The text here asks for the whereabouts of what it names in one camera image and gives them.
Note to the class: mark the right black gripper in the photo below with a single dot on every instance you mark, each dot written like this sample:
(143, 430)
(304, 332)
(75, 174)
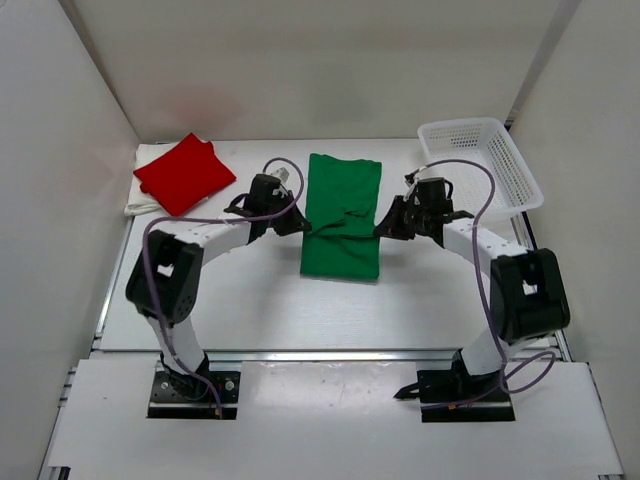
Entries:
(392, 227)

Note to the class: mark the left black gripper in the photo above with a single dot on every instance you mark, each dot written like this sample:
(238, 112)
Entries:
(296, 223)

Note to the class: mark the green t shirt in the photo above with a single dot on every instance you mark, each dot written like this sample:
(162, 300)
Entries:
(341, 205)

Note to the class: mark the white t shirt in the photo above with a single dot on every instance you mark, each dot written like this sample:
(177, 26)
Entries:
(139, 203)

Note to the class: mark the red t shirt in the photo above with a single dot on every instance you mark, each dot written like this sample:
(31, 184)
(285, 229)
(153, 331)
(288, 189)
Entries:
(184, 176)

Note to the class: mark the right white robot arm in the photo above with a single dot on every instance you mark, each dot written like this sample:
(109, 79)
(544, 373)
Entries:
(521, 290)

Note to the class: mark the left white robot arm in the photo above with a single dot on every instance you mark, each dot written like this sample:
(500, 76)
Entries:
(164, 283)

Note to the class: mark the white plastic basket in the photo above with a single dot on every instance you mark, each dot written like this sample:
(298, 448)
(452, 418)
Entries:
(479, 157)

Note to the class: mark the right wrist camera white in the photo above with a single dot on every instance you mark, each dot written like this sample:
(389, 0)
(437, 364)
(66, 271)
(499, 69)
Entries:
(412, 180)

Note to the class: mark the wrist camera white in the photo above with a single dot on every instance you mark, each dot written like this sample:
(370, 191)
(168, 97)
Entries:
(282, 174)
(412, 180)

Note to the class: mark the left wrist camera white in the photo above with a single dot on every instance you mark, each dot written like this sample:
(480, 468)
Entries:
(282, 174)

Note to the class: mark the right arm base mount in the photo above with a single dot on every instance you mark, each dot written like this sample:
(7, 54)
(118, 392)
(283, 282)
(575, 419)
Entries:
(454, 396)

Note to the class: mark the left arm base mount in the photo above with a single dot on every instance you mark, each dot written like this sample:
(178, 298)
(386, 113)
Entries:
(181, 397)

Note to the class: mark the aluminium rail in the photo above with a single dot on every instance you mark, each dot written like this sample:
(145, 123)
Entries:
(235, 356)

